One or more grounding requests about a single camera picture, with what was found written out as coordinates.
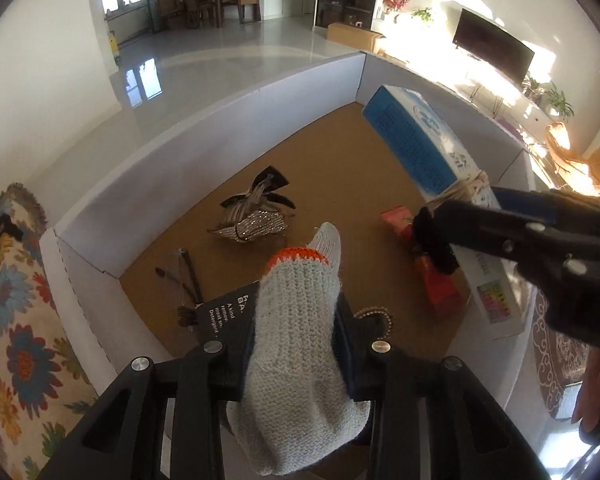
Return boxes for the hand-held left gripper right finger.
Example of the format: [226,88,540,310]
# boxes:
[332,297,551,480]

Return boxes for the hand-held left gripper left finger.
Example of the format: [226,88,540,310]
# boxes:
[40,332,255,480]

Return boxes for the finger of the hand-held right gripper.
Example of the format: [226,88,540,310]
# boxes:
[489,186,581,223]
[420,201,556,262]

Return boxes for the rhinestone loop hair clip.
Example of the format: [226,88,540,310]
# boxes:
[352,305,396,343]

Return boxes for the white knit glove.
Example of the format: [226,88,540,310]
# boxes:
[224,220,372,477]

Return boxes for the red candy-shaped packet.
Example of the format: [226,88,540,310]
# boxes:
[380,205,471,319]

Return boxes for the clear eyeglasses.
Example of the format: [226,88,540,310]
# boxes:
[155,247,207,332]

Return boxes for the blue and white carton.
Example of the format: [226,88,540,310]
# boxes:
[362,85,527,339]

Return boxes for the rhinestone bow hair clip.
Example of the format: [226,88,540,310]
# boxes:
[207,165,299,244]

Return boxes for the white cardboard box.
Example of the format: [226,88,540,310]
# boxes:
[39,50,551,411]

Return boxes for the orange lounge chair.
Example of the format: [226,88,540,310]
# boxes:
[545,122,600,197]

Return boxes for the white television cabinet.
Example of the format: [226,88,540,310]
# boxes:
[450,55,556,128]

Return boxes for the large green potted plant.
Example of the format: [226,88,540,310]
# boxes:
[545,82,575,121]

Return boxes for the small green potted plant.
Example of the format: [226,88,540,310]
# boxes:
[522,75,544,102]

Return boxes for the black television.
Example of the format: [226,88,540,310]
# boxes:
[452,8,536,86]

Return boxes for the floral patterned cloth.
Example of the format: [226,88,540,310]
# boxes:
[0,182,102,480]

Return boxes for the brown cardboard box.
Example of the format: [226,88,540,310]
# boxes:
[326,22,387,54]

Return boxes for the dark wooden dining chair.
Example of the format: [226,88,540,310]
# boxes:
[155,0,189,32]

